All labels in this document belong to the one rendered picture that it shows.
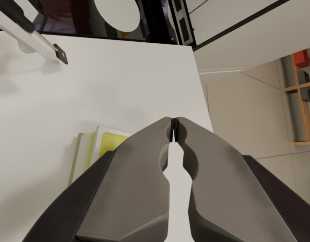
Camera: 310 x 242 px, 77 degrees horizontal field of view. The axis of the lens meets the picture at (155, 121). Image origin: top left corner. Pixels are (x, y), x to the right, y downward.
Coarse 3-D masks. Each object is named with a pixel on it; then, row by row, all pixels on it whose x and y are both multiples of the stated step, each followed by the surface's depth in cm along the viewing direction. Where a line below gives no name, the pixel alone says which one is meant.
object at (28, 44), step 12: (24, 0) 14; (0, 12) 10; (24, 12) 14; (36, 12) 15; (0, 24) 10; (12, 24) 11; (12, 36) 14; (24, 36) 12; (24, 48) 14; (36, 48) 14
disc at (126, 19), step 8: (96, 0) 34; (104, 0) 36; (112, 0) 37; (120, 0) 38; (128, 0) 39; (104, 8) 35; (112, 8) 36; (120, 8) 38; (128, 8) 39; (136, 8) 40; (104, 16) 35; (112, 16) 36; (120, 16) 37; (128, 16) 39; (136, 16) 40; (112, 24) 36; (120, 24) 37; (128, 24) 38; (136, 24) 40
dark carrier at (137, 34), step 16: (32, 0) 28; (48, 0) 29; (64, 0) 31; (80, 0) 33; (48, 16) 29; (64, 16) 30; (80, 16) 32; (96, 16) 34; (144, 16) 41; (48, 32) 29; (64, 32) 30; (80, 32) 32; (96, 32) 33; (112, 32) 36; (128, 32) 38; (144, 32) 41
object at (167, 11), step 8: (144, 0) 46; (160, 0) 42; (168, 0) 41; (144, 8) 46; (160, 8) 42; (168, 8) 40; (168, 16) 41; (152, 24) 47; (168, 24) 41; (176, 24) 41; (152, 32) 46; (168, 32) 42; (176, 32) 41; (152, 40) 46; (168, 40) 42; (176, 40) 41
